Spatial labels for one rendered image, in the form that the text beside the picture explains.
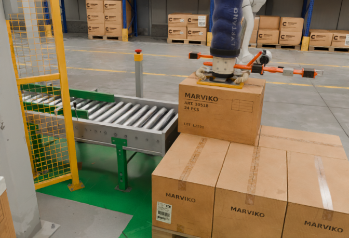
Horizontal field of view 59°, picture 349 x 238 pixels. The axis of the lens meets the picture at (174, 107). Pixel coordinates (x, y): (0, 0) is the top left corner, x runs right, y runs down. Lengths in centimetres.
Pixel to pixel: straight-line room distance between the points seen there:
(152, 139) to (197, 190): 65
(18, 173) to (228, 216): 131
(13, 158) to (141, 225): 100
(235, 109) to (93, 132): 115
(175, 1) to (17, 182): 953
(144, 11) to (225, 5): 914
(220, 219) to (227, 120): 72
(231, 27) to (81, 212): 177
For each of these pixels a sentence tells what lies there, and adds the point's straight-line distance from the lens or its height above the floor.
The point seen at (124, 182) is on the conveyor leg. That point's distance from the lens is 271.
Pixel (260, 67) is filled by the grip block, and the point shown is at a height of 109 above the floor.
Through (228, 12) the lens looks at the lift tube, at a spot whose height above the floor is 147.
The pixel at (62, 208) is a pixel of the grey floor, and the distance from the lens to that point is 269.
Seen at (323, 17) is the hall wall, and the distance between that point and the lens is 1109.
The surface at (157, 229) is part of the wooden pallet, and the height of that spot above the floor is 13.
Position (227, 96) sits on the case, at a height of 90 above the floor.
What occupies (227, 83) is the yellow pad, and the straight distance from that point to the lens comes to 230.
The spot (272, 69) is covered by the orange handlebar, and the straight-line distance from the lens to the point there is 235.
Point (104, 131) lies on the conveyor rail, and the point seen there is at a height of 53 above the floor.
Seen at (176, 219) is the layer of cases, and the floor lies 24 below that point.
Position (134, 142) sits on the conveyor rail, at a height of 48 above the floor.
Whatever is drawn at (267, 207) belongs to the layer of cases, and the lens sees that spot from 189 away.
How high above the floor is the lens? 162
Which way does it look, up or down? 21 degrees down
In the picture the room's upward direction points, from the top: 1 degrees clockwise
